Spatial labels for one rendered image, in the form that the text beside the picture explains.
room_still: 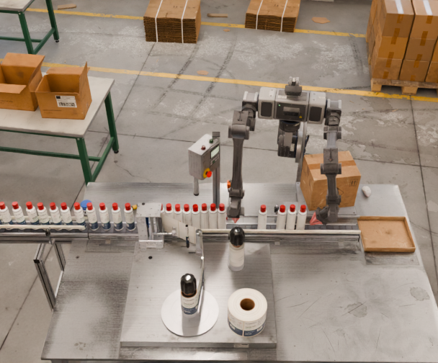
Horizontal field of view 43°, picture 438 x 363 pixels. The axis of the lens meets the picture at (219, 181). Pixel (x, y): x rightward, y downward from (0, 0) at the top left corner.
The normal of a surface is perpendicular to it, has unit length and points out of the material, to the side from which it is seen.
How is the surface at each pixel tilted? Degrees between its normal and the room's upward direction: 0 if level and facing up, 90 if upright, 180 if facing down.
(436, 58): 91
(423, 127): 0
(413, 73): 90
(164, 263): 0
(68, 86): 90
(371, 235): 0
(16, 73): 89
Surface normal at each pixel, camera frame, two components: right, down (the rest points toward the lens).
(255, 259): 0.00, -0.73
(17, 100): -0.14, 0.67
